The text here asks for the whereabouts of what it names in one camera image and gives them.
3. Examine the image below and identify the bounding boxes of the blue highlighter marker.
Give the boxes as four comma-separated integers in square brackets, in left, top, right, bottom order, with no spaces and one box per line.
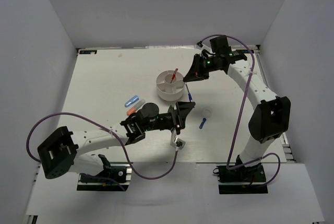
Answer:
[124,95,139,108]

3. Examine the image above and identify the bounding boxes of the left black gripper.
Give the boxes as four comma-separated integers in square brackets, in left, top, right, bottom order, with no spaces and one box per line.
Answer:
[144,102,195,136]

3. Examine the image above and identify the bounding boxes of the red ballpoint pen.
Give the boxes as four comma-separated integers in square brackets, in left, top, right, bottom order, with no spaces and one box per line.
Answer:
[170,68,178,84]

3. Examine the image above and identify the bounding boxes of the small blue clip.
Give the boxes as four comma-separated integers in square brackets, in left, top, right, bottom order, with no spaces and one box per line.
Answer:
[199,118,207,129]

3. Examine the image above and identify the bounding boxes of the white tape roll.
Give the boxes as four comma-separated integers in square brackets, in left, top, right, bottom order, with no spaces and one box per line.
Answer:
[202,107,212,118]

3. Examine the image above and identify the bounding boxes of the orange highlighter marker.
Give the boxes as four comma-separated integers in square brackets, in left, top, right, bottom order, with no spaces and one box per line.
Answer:
[126,99,146,116]

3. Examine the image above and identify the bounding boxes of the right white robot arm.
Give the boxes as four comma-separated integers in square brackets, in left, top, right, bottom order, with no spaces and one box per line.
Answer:
[183,34,291,182]

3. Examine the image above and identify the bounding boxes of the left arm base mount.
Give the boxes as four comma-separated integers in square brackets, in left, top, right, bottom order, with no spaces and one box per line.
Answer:
[77,164,132,192]

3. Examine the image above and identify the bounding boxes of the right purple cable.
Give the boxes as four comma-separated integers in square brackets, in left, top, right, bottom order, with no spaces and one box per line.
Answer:
[200,34,281,185]

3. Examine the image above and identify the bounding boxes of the white round divided organizer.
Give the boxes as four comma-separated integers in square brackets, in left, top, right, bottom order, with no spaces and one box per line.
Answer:
[156,70,185,102]

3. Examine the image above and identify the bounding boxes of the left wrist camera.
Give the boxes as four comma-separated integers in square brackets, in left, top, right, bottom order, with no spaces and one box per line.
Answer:
[170,129,186,151]

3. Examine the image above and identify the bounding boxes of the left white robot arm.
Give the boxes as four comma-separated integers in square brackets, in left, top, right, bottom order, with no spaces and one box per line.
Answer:
[37,101,195,182]

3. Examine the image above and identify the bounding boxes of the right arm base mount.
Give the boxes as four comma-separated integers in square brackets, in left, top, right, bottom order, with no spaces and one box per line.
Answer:
[213,164,268,195]

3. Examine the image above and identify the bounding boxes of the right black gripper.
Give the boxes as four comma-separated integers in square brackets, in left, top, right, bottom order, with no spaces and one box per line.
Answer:
[184,54,219,83]

